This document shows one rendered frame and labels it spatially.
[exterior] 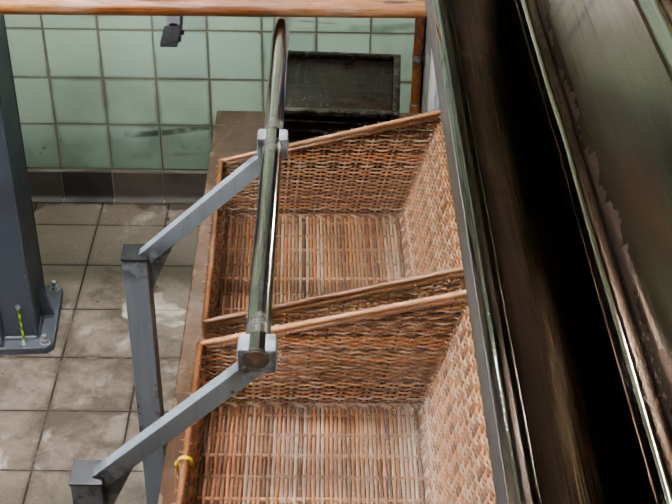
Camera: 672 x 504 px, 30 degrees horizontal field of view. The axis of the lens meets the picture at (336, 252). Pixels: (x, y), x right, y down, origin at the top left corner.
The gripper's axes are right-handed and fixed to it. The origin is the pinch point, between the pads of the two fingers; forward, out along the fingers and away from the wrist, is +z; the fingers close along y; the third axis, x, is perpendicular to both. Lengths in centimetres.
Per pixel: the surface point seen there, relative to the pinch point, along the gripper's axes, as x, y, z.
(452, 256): -51, 40, 17
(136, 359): 3, 45, 41
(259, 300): -20, 2, 80
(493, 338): -42, -25, 118
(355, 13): -32.6, -0.1, 1.9
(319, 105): -26, 41, -40
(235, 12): -12.0, 0.1, 1.8
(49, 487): 34, 119, 0
